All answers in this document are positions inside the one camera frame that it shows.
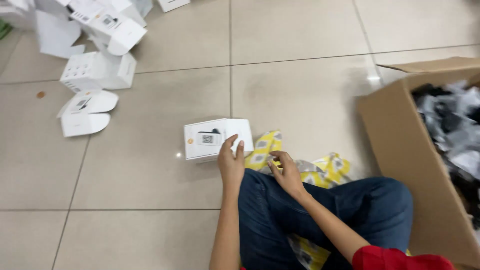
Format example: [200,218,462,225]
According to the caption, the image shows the person's right hand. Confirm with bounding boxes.
[267,151,308,201]

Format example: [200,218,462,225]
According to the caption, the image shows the red sleeve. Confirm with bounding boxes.
[352,245,456,270]

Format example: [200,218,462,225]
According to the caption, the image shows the blue jeans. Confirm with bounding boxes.
[238,169,414,270]

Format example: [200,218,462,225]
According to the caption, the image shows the brown cardboard carton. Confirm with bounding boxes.
[356,56,480,269]

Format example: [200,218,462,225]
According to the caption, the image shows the heap of grey black packets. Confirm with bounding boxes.
[412,80,480,229]

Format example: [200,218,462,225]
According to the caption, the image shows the pile of white folding cartons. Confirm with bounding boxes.
[0,0,191,138]

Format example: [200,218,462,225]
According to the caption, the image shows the person's left hand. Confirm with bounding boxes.
[218,134,245,190]

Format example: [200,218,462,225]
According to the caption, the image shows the yellow grey patterned cloth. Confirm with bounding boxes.
[245,130,352,270]

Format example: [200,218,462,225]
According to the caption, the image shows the white printed product box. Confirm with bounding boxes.
[184,118,254,163]

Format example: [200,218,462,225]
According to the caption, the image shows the green object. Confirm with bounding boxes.
[0,19,14,40]

